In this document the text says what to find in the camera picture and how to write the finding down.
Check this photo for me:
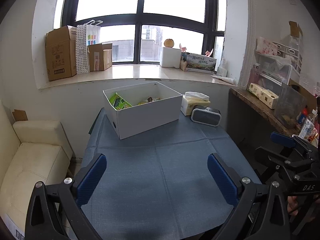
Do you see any tissue pack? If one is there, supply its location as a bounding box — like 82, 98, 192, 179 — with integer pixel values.
181, 92, 210, 116

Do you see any printed long carton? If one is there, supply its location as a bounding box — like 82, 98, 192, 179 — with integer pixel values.
185, 53, 216, 74

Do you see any small open cardboard box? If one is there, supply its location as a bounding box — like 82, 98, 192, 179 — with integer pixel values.
87, 43, 113, 72

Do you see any cream sofa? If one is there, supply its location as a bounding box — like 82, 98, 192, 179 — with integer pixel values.
1, 107, 73, 239

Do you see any beige tissue carton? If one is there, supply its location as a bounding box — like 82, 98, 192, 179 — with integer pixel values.
248, 83, 279, 109

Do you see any large green snack pack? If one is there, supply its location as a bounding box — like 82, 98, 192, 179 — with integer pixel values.
109, 92, 132, 111

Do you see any clear drawer organizer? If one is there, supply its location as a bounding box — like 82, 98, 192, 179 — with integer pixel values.
248, 35, 303, 94

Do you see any polka dot paper bag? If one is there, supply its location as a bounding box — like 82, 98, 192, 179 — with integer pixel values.
75, 19, 103, 74

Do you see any white foam box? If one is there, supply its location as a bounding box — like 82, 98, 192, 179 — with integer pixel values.
159, 47, 182, 69

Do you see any wooden side shelf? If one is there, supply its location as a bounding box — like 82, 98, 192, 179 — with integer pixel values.
229, 88, 298, 137

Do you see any orange pumpkin ornament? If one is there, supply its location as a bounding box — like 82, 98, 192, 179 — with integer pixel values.
164, 38, 174, 48

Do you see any clear plastic container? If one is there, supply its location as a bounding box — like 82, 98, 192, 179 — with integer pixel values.
274, 83, 307, 129

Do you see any black speaker clock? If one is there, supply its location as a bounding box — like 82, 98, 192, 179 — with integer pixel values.
190, 105, 221, 127

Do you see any large cardboard box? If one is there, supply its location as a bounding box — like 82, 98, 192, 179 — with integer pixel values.
46, 25, 76, 81

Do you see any white storage box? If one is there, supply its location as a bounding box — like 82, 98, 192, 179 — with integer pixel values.
103, 82, 182, 140

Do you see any person's right hand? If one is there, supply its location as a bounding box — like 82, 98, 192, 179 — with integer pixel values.
287, 196, 298, 216

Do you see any white bottle on sill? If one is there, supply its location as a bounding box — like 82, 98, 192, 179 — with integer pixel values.
216, 57, 227, 77

